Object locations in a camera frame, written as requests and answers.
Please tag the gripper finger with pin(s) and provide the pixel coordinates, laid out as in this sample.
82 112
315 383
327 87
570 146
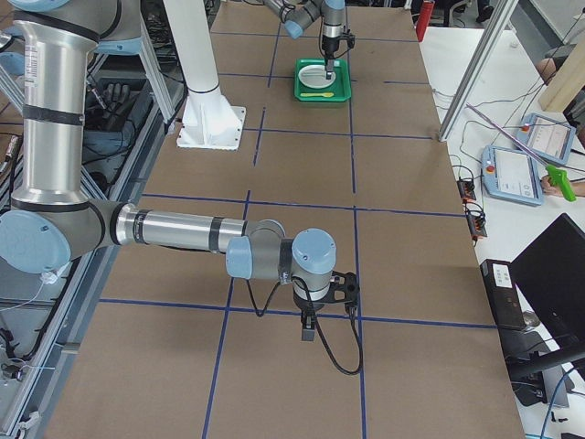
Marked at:
329 68

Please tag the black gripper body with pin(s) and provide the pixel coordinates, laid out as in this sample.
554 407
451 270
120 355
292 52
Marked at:
306 305
329 48

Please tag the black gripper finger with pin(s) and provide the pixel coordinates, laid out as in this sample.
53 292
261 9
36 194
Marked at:
308 325

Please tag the yellow plastic spoon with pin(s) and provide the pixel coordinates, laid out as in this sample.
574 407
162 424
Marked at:
317 94

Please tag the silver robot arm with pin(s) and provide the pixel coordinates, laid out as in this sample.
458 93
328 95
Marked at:
297 19
51 222

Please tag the person's hand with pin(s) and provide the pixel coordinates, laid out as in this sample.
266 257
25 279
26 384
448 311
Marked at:
551 190

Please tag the white round plate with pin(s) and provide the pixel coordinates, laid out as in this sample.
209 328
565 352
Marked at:
316 77

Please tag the green plastic tray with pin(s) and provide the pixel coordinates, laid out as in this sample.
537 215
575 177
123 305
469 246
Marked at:
341 87

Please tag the red fire extinguisher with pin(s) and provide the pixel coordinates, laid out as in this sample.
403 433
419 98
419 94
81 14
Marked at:
424 18

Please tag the far black orange adapter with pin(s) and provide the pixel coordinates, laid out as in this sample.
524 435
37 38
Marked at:
466 189

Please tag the black orange adapter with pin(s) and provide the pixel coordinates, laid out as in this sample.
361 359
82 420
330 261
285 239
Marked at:
466 189
476 224

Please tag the near black orange adapter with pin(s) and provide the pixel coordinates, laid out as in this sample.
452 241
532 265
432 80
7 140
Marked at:
476 224

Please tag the black computer box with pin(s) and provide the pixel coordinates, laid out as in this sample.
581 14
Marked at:
503 297

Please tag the near teach pendant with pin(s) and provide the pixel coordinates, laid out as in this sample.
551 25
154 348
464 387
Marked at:
511 175

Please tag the teach pendant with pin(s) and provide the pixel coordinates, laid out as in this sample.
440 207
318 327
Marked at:
511 175
550 139

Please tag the far teach pendant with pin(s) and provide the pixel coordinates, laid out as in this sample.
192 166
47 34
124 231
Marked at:
550 139

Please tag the wooden board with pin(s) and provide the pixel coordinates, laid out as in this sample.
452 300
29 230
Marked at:
567 82

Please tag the black monitor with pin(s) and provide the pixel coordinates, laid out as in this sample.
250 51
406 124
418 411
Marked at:
549 273

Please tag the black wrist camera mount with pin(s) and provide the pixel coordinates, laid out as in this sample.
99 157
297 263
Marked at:
344 289

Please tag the white camera post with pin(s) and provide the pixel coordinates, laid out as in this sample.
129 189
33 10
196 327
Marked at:
209 121

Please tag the aluminium frame post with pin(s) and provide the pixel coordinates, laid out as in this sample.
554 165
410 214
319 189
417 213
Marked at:
481 55

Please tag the green handled grabber tool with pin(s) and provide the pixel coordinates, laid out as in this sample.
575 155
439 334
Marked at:
556 176

